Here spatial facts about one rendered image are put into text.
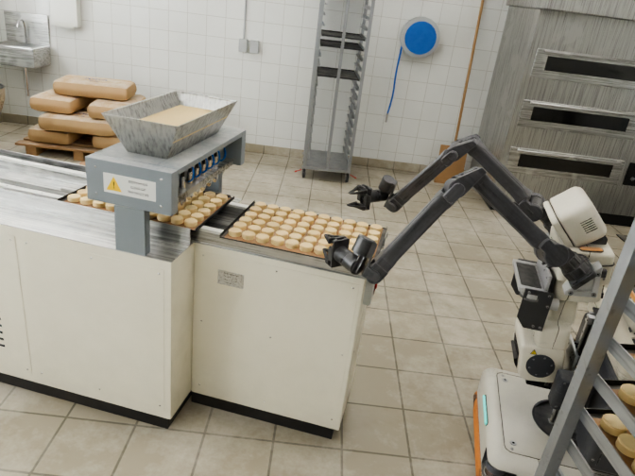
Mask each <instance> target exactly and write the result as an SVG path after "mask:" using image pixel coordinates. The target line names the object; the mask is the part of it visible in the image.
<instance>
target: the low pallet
mask: <svg viewBox="0 0 635 476"><path fill-rule="evenodd" d="M93 136H94V135H89V134H85V135H84V136H82V137H81V138H79V139H77V140H76V141H74V142H73V143H71V144H68V145H65V144H49V143H39V142H33V141H31V140H29V138H28V136H26V137H25V138H24V139H23V140H20V141H18V142H16V143H15V144H16V145H24V146H25V147H26V154H28V155H33V156H38V155H40V154H42V153H43V152H44V151H46V150H47V149H49V148H50V149H58V150H67V151H73V155H74V161H82V162H84V161H85V156H88V155H90V154H93V153H95V152H97V151H99V150H102V149H100V148H96V147H94V146H93V143H92V139H93Z"/></svg>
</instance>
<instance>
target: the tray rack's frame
mask: <svg viewBox="0 0 635 476"><path fill-rule="evenodd" d="M324 1H325V0H321V4H320V14H319V22H318V31H317V47H316V56H315V65H314V73H313V82H312V91H311V99H310V109H309V117H308V126H307V134H306V143H305V149H304V151H303V152H302V159H303V165H302V166H301V168H303V169H311V170H319V171H328V172H336V173H346V174H349V173H350V172H351V166H352V153H353V147H354V141H355V134H356V128H357V121H358V114H359V109H360V102H361V95H362V89H363V82H364V76H365V70H366V63H367V56H368V50H369V38H370V32H371V25H372V18H373V12H374V6H375V0H371V9H370V14H369V25H368V32H367V41H366V45H365V52H364V60H363V65H362V72H361V80H360V85H359V92H358V100H357V104H356V111H355V119H354V126H353V131H352V145H351V150H350V156H349V163H346V162H345V157H344V153H338V152H331V145H332V139H333V131H334V123H335V110H336V102H337V95H338V88H339V80H340V73H341V65H342V59H343V51H344V43H345V36H346V29H347V22H348V14H349V6H350V0H347V3H346V10H345V18H344V25H343V33H342V40H341V47H340V55H339V63H338V70H337V78H336V85H335V99H334V106H333V114H332V122H331V129H330V137H329V144H328V151H321V150H313V149H311V150H310V160H309V159H307V154H308V145H309V137H310V128H311V120H312V111H313V103H314V94H315V86H316V77H317V68H318V52H319V44H320V35H321V27H322V18H323V10H324ZM346 174H345V179H346Z"/></svg>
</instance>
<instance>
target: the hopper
mask: <svg viewBox="0 0 635 476"><path fill-rule="evenodd" d="M236 102H237V100H231V99H226V98H220V97H214V96H209V95H203V94H197V93H187V92H181V91H173V92H170V93H164V94H161V95H158V96H154V97H151V98H148V99H145V100H142V101H139V102H135V103H132V104H129V105H126V106H123V107H120V108H117V109H113V110H108V111H104V112H101V113H102V115H103V116H104V118H105V119H106V121H107V122H108V124H109V125H110V127H111V128H112V130H113V132H114V133H115V135H116V136H117V138H118V139H119V141H120V142H121V143H122V145H123V146H124V148H125V149H126V150H127V151H128V152H132V153H138V154H143V155H148V156H152V157H157V158H163V159H169V158H171V157H173V156H174V155H176V154H178V153H180V152H181V151H183V150H185V149H187V148H189V147H190V146H192V145H195V144H197V143H199V142H201V141H203V140H205V139H206V138H208V137H210V136H212V135H214V134H216V133H217V132H218V131H219V130H220V128H221V127H222V125H223V124H224V122H225V120H226V119H227V117H228V116H229V114H230V112H231V111H232V109H233V107H234V105H235V104H236Z"/></svg>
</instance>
